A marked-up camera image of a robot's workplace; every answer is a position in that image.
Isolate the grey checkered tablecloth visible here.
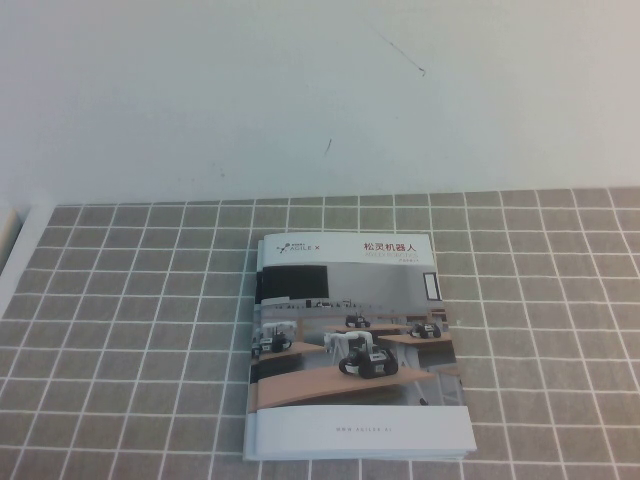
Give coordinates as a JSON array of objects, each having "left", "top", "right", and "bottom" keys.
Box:
[{"left": 0, "top": 186, "right": 640, "bottom": 480}]

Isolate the cream flat panel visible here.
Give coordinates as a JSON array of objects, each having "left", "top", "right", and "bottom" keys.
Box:
[{"left": 0, "top": 208, "right": 24, "bottom": 274}]

